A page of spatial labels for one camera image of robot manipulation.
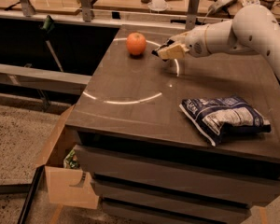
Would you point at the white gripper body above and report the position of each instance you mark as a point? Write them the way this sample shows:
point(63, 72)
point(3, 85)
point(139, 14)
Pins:
point(196, 44)

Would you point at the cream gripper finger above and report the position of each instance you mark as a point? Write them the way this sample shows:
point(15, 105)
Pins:
point(177, 51)
point(180, 38)

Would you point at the black rxbar chocolate wrapper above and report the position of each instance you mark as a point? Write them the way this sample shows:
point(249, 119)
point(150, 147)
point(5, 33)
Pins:
point(161, 51)

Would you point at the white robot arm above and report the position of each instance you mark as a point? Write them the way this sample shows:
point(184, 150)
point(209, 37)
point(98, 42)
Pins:
point(253, 29)

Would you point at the white bowl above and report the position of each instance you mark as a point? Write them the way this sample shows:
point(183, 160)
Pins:
point(157, 5)

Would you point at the orange fruit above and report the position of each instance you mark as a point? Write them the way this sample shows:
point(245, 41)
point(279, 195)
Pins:
point(136, 44)

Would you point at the grey handheld device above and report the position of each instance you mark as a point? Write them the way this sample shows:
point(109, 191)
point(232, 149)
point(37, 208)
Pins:
point(219, 5)

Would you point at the colourful snack packet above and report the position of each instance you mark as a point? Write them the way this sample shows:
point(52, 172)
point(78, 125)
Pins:
point(246, 3)

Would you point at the blue white chip bag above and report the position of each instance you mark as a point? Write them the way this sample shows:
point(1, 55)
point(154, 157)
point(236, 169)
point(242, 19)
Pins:
point(217, 116)

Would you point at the black mesh cup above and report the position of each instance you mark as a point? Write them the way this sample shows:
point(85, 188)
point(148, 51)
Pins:
point(267, 3)

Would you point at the grey drawer cabinet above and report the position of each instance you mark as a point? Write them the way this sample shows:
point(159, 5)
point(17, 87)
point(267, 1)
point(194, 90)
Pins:
point(146, 158)

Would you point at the green package in box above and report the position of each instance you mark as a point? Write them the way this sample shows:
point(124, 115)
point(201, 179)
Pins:
point(70, 161)

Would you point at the open cardboard box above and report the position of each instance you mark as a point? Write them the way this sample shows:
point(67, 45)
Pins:
point(66, 186)

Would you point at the right metal bracket post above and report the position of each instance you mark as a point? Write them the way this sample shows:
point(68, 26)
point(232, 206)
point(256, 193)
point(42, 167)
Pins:
point(192, 14)

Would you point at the metal bracket post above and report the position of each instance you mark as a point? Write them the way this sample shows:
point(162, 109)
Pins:
point(192, 14)
point(27, 9)
point(86, 9)

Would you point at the middle metal bracket post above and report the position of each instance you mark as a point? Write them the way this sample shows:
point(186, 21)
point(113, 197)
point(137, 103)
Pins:
point(86, 9)

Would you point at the grey metal rail beam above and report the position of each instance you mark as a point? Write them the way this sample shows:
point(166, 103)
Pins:
point(43, 79)

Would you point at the left metal bracket post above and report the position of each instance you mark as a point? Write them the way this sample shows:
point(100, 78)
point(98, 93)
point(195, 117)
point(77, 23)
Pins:
point(27, 9)

